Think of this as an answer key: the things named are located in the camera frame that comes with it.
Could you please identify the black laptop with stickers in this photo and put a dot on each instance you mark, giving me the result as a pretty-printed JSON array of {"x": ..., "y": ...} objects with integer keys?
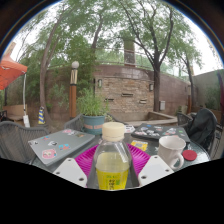
[{"x": 160, "y": 131}]

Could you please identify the wooden lamp post with globe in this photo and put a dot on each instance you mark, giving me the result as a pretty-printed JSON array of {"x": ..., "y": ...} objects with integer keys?
[{"x": 73, "y": 96}]

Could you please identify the leaning brown-trunk tree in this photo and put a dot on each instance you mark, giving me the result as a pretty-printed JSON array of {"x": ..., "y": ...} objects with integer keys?
[{"x": 43, "y": 83}]

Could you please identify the closed maroon umbrella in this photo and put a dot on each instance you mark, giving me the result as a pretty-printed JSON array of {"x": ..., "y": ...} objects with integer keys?
[{"x": 221, "y": 93}]

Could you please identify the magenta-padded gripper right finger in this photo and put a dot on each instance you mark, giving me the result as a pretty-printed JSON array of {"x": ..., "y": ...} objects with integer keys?
[{"x": 141, "y": 160}]

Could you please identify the yellow and blue striped cone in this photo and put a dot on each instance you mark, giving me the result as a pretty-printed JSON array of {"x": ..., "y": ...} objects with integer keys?
[{"x": 41, "y": 116}]

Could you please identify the black wall lamp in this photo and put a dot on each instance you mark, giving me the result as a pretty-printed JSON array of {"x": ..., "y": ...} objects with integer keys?
[
  {"x": 100, "y": 83},
  {"x": 151, "y": 87}
]

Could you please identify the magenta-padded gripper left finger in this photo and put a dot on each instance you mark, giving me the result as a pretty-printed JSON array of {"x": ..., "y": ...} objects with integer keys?
[{"x": 83, "y": 160}]

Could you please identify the white sticker sheet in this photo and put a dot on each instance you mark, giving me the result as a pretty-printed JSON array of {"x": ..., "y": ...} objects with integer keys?
[{"x": 130, "y": 129}]

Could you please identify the dark forked tree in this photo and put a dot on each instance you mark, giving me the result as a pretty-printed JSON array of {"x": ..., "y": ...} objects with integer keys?
[{"x": 156, "y": 86}]

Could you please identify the grey wall box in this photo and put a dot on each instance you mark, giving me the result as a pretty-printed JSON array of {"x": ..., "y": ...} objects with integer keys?
[{"x": 162, "y": 105}]

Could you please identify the grey laptop with stickers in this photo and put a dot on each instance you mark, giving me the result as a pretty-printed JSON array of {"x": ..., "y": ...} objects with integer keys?
[{"x": 61, "y": 145}]

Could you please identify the green plant in teal pot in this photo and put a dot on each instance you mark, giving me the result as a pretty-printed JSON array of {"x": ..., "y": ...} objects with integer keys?
[{"x": 91, "y": 113}]

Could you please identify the yellow-labelled clear drink bottle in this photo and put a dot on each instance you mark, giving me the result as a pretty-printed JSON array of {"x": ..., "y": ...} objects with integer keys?
[{"x": 112, "y": 166}]

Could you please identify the flat round red coaster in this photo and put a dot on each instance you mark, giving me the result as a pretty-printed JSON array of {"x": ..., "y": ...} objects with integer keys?
[{"x": 189, "y": 155}]

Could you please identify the orange patio umbrella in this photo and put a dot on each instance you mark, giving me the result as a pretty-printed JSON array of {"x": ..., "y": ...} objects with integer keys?
[{"x": 10, "y": 73}]

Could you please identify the white umbrella pole with base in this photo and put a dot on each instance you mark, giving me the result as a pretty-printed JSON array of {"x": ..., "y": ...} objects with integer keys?
[{"x": 26, "y": 116}]

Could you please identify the yellow sticker card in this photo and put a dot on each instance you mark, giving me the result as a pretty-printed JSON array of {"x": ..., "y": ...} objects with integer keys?
[{"x": 139, "y": 145}]

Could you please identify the white ceramic mug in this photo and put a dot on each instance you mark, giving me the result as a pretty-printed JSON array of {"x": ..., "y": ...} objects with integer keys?
[{"x": 170, "y": 150}]

